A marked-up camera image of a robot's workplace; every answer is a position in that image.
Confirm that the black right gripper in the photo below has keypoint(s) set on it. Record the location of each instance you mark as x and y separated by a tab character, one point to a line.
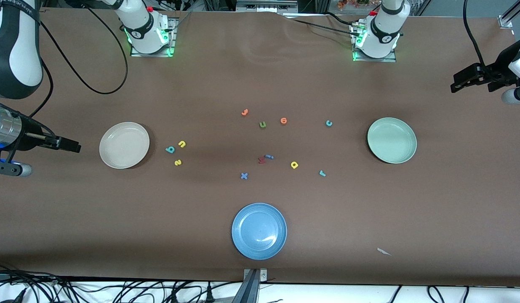
29	134

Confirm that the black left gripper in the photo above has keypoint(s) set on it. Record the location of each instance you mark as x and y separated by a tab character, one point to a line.
497	72

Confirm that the teal foam letter g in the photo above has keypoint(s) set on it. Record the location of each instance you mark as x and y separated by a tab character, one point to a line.
169	150

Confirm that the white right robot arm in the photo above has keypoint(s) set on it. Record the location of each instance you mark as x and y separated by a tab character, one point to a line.
20	54

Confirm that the beige brown plate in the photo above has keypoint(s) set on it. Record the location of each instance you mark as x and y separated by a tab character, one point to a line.
124	145

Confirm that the aluminium profile bar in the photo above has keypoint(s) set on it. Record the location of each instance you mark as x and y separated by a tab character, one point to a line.
506	21

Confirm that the pale green plate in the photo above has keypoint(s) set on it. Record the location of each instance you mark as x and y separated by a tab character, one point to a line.
391	140

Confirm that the orange dried flowers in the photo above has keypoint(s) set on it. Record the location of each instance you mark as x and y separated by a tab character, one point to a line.
348	4

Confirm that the white paper scrap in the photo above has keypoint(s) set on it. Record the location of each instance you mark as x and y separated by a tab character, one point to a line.
384	251

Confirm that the grey metal box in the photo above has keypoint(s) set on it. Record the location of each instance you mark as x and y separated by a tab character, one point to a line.
266	6

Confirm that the blue plate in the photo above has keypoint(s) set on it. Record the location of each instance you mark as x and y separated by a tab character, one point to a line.
259	231

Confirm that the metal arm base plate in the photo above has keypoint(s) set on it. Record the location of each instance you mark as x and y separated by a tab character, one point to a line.
174	38
375	59

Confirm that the grey metal camera bracket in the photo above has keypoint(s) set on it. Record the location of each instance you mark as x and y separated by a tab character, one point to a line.
252	290

